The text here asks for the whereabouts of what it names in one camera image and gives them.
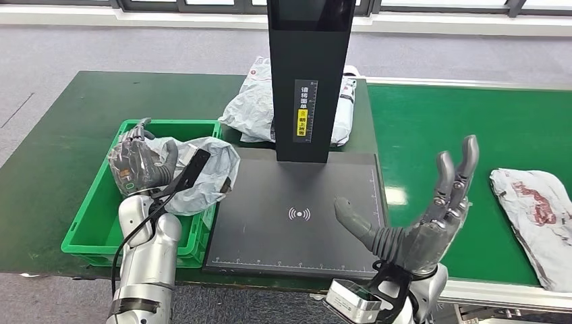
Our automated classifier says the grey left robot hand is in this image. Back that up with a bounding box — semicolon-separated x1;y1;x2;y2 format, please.
108;117;179;198

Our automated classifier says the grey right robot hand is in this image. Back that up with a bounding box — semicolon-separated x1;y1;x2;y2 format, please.
333;134;480;276

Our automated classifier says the plain grey courier bag parcel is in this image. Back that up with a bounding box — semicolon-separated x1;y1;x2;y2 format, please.
142;136;241;217

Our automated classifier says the grey parcel dark red print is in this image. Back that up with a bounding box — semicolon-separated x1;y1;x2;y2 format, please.
489;167;572;294

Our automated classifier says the grey parcel red dot logo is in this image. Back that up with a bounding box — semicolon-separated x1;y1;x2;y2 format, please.
217;55;277;144

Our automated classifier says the black inbound scanner machine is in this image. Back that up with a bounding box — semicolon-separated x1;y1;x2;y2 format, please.
203;0;394;280

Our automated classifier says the white parcel black label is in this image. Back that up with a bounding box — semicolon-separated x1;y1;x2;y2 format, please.
331;64;362;148

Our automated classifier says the green conveyor belt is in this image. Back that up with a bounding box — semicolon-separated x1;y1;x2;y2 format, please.
365;76;572;324

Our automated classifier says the green plastic crate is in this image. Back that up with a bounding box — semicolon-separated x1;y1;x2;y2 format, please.
61;119;225;269

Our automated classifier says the white window sill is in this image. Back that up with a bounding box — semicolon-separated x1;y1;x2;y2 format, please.
0;4;572;36

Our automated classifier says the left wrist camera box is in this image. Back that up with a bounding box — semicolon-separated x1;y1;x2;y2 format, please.
152;142;212;200

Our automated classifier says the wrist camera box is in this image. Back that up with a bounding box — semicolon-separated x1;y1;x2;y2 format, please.
322;263;409;324
152;142;212;200

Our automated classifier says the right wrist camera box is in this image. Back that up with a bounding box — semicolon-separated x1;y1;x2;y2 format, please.
322;263;409;324

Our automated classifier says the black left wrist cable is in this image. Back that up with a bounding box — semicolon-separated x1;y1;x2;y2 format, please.
110;190;179;298

